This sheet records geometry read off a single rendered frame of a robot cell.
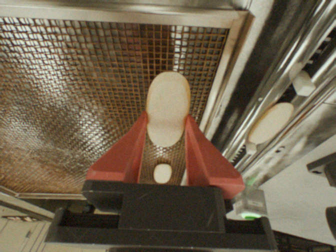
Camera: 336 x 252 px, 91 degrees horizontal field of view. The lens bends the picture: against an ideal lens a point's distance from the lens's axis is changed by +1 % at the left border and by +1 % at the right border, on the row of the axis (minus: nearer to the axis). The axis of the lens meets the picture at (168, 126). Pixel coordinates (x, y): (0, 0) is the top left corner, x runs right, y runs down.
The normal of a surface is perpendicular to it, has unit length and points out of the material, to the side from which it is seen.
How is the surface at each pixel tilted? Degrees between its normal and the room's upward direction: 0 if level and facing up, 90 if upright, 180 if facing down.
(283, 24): 0
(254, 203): 90
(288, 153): 0
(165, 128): 5
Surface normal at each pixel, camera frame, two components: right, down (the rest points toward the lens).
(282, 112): -0.11, 0.51
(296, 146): -0.18, 0.77
